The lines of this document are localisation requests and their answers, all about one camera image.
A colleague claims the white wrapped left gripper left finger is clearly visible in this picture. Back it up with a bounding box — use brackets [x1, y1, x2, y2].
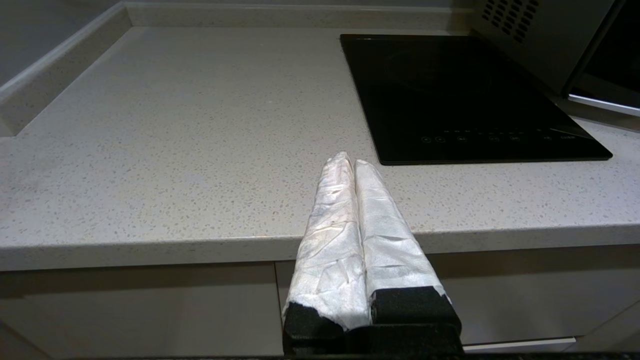
[282, 151, 373, 342]

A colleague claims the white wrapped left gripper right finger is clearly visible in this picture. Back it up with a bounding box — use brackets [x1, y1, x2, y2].
[354, 159, 463, 329]

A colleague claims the silver microwave oven body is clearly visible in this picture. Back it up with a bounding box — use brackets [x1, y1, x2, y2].
[470, 0, 618, 96]

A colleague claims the grey cabinet drawer front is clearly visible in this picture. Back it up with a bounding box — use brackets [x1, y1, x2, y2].
[275, 243, 640, 347]
[0, 262, 285, 360]

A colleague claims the black induction cooktop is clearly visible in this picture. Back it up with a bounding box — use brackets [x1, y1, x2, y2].
[340, 33, 614, 166]

